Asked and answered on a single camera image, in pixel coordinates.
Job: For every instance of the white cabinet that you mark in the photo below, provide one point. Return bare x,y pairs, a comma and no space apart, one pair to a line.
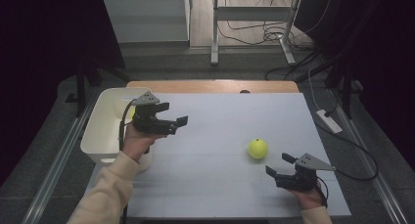
147,18

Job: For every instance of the white plastic bin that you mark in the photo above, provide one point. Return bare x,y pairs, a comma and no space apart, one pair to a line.
102,129

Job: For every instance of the white table mat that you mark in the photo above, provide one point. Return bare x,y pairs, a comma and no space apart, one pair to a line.
212,185

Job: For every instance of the person's left hand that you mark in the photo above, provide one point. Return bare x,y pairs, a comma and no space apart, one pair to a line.
135,144

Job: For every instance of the white metal desk frame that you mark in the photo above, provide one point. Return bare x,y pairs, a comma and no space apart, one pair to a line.
251,13

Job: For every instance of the white power strip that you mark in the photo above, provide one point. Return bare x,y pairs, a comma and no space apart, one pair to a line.
329,121

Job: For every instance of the person's right hand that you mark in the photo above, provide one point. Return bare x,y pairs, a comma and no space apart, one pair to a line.
310,199

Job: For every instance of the metal floor rail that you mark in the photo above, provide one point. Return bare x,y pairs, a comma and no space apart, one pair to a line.
55,171
378,181

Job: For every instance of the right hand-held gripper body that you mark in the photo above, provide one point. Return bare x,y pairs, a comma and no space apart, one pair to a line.
308,162

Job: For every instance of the black stand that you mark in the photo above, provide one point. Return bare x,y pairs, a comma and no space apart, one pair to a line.
80,87
346,87

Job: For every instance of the wooden table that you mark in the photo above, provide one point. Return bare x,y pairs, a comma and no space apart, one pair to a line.
195,86

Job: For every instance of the yellow ball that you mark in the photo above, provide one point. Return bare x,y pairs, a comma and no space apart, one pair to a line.
132,112
257,148

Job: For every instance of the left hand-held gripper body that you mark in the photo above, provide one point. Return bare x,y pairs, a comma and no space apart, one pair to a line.
148,123

